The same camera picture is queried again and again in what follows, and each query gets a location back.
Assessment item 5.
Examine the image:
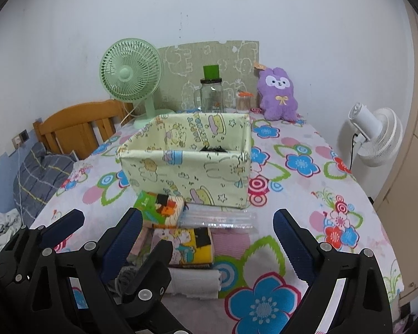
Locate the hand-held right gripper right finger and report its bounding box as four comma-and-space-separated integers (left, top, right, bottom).
273, 208, 393, 334

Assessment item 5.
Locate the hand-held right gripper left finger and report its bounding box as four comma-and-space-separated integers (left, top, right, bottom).
30, 208, 144, 334

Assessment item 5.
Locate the green desk fan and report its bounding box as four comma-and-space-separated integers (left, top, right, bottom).
99, 38, 176, 131

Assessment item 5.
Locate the wooden headboard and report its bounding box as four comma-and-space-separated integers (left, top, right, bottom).
33, 99, 135, 161

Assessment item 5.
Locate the green tissue pack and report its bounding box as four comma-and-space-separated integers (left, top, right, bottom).
133, 191, 186, 228

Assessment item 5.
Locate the wall socket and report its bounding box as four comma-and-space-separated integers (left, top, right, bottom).
12, 129, 29, 146

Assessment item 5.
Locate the clear plastic package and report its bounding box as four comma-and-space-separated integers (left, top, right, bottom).
178, 203, 256, 230

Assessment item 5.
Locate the white desk fan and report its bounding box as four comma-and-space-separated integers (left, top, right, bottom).
347, 102, 404, 168

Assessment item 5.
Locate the purple plush rabbit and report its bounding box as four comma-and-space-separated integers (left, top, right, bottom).
254, 62, 299, 122

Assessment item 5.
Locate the green plastic cup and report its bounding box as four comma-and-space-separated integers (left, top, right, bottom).
203, 64, 221, 80

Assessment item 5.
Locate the yellow cartoon tissue pack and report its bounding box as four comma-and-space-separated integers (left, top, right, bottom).
152, 228, 215, 270

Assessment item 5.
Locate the green printed board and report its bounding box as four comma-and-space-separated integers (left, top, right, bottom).
157, 40, 260, 112

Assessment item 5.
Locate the grey plaid bedding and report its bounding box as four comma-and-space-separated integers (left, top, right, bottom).
13, 142, 78, 218

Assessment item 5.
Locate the yellow-green printed fabric storage box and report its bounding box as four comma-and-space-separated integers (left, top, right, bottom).
118, 111, 253, 209

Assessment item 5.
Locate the white fan cable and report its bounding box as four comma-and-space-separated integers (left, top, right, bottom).
120, 102, 140, 126

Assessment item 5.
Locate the cotton swab container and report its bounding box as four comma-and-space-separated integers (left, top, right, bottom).
235, 91, 254, 114

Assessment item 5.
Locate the floral tablecloth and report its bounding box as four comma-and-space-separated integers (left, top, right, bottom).
30, 109, 405, 334

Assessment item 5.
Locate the white crumpled clothing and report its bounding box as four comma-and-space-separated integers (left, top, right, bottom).
0, 209, 23, 261

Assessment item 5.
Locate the white towel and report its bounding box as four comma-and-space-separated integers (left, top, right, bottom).
164, 267, 221, 300

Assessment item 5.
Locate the grey knitted cloth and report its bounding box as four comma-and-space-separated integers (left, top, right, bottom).
113, 266, 138, 294

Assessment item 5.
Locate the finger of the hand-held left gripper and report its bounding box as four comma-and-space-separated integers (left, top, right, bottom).
121, 239, 192, 334
0, 209, 86, 279

